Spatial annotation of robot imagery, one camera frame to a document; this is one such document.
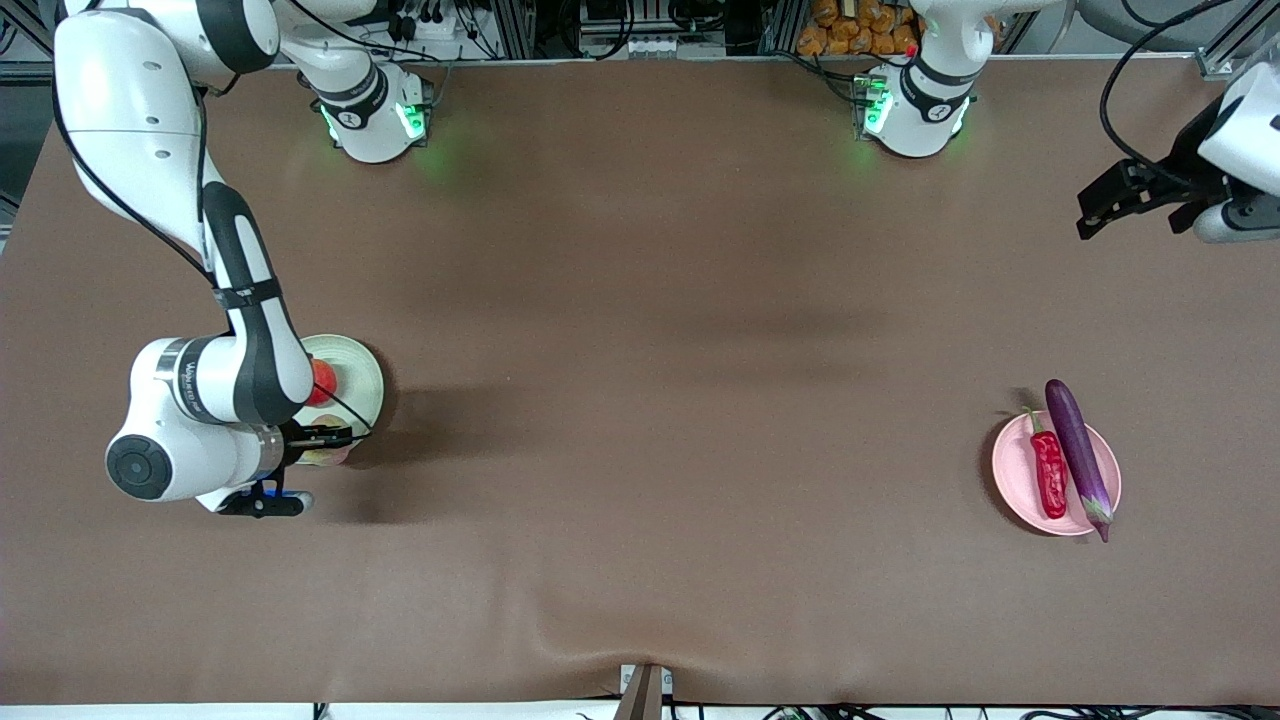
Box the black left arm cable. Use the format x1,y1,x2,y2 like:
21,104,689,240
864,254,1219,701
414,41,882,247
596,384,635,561
1099,0,1243,187

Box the white power strip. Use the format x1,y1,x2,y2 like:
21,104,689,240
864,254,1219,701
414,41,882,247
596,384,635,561
385,0,473,43

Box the aluminium frame profile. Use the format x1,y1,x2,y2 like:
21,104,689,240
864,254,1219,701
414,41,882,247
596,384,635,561
1195,40,1263,81

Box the pile of orange items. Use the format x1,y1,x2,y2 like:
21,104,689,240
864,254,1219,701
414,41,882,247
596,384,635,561
797,0,926,57

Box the pink round plate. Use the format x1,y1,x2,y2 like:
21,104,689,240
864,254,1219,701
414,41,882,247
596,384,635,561
992,410,1123,537

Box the pale green round plate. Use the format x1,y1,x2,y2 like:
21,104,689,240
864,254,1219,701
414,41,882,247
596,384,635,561
294,334,385,467

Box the purple eggplant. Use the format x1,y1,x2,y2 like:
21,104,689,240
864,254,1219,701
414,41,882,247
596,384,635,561
1045,378,1115,544

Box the red chili pepper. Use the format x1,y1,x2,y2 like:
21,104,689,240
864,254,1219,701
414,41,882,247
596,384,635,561
1022,405,1070,521

